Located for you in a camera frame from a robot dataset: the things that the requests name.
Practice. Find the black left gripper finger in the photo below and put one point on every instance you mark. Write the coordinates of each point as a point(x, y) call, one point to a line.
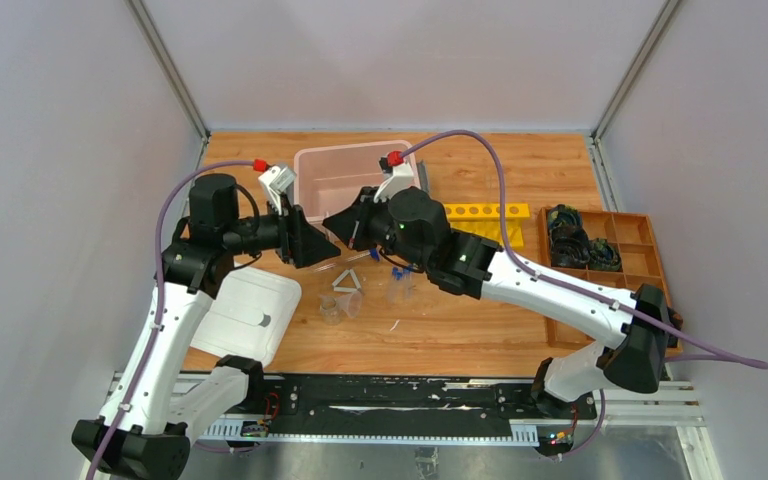
point(309, 246)
point(295, 217)

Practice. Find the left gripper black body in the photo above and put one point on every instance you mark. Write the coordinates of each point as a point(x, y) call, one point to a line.
point(292, 235)

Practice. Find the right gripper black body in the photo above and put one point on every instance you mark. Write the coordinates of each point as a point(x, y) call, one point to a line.
point(374, 223)

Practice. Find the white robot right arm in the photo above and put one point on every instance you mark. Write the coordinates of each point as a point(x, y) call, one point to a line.
point(629, 343)

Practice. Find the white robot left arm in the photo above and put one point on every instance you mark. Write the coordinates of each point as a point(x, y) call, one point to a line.
point(171, 392)

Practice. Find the syringe with blue base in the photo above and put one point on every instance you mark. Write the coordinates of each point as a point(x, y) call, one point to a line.
point(372, 254)

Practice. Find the white clay triangle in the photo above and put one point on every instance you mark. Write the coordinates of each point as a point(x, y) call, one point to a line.
point(347, 282)

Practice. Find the pink plastic bin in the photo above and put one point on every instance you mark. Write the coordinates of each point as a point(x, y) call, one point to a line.
point(330, 178)

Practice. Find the blue-capped tube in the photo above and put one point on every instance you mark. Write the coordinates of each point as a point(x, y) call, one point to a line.
point(397, 286)
point(402, 284)
point(392, 285)
point(408, 275)

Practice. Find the clear plastic funnel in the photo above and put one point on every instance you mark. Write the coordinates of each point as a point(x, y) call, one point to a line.
point(350, 303)

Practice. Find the white bin lid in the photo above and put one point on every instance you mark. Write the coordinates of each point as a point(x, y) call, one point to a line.
point(250, 315)

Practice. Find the yellow test tube rack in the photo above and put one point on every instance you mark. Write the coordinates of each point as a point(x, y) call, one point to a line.
point(483, 219)

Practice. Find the wooden compartment tray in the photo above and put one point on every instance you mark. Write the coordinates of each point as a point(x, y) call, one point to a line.
point(629, 235)

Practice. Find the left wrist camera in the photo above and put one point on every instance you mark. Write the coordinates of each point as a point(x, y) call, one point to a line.
point(278, 182)

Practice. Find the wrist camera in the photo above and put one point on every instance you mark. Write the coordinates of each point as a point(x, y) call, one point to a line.
point(399, 174)
point(278, 182)

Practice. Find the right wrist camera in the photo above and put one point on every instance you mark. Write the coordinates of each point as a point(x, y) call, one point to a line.
point(399, 174)

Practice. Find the grey bin handle clip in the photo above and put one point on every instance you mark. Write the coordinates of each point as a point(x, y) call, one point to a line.
point(423, 177)

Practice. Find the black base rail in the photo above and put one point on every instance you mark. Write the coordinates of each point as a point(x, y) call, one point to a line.
point(399, 410)

